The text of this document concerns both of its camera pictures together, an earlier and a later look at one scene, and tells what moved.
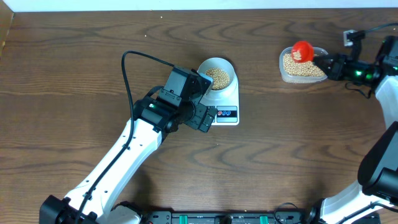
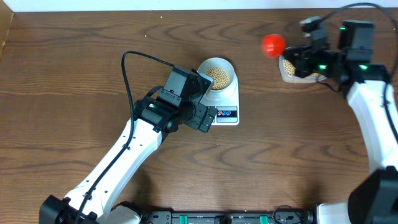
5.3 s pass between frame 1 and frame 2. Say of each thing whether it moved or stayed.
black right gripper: moved
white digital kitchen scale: stayed
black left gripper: stayed
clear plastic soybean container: stayed
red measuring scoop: moved
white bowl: stayed
